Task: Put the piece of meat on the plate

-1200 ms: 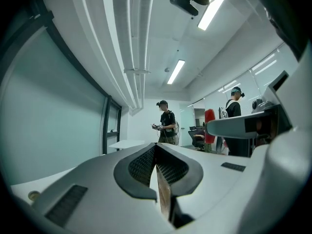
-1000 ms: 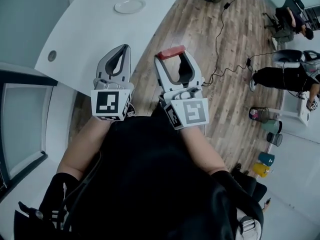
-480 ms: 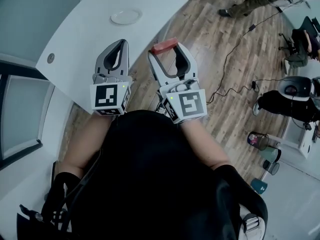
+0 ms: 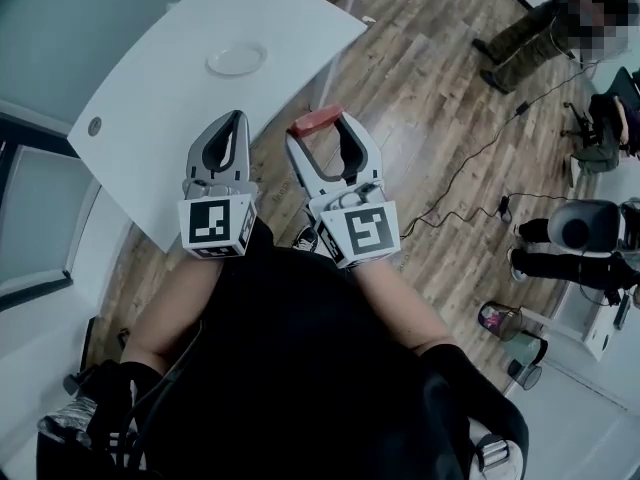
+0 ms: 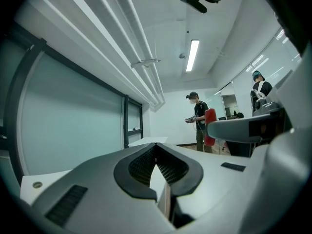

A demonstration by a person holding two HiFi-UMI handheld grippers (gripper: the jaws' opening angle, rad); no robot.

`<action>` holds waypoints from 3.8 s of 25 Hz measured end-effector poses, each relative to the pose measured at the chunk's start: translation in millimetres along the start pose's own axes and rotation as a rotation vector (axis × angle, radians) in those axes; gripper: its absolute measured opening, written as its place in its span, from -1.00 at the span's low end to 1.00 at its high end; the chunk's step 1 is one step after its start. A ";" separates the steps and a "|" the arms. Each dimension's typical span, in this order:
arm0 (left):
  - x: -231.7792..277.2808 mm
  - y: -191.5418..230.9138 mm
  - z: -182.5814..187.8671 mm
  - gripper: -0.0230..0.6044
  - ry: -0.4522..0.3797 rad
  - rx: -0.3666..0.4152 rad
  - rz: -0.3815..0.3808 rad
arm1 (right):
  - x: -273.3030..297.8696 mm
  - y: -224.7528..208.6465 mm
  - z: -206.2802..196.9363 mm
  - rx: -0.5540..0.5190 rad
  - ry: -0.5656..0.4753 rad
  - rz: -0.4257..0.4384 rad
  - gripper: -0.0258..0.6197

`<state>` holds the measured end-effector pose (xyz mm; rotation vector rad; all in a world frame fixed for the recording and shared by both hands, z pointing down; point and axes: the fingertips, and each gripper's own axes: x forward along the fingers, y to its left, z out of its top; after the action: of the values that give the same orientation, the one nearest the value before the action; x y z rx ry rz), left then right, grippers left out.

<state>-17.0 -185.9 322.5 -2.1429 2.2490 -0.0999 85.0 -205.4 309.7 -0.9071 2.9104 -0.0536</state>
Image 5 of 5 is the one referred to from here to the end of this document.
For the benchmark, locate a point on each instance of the black head camera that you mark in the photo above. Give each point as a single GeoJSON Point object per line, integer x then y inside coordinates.
{"type": "Point", "coordinates": [193, 3]}

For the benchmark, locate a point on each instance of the round ceiling smoke detector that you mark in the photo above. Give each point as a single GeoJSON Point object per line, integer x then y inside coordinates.
{"type": "Point", "coordinates": [182, 55]}

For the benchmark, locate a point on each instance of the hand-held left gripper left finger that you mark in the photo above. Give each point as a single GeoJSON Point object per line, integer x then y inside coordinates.
{"type": "Point", "coordinates": [102, 179]}

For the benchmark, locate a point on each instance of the narrow black framed window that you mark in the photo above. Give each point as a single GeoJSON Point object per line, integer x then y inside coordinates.
{"type": "Point", "coordinates": [133, 118]}

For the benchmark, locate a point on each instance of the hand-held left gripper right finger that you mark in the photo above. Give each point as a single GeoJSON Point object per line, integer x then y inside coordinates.
{"type": "Point", "coordinates": [214, 179]}

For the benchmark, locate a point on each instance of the person's black shirt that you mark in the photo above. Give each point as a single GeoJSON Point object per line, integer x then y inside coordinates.
{"type": "Point", "coordinates": [287, 8]}

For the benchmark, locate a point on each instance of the white ceiling pipe run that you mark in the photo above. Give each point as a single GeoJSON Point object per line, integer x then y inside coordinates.
{"type": "Point", "coordinates": [117, 33]}

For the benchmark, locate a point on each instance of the black framed frosted window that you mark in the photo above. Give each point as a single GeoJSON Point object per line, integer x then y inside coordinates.
{"type": "Point", "coordinates": [73, 118]}
{"type": "Point", "coordinates": [5, 86]}

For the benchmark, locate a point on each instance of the long ceiling light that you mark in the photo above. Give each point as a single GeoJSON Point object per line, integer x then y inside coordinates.
{"type": "Point", "coordinates": [192, 55]}

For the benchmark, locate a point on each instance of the white pipe hanger bracket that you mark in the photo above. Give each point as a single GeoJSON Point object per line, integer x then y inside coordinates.
{"type": "Point", "coordinates": [146, 62]}

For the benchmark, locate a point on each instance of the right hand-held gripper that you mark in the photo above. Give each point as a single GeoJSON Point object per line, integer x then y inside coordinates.
{"type": "Point", "coordinates": [265, 107]}

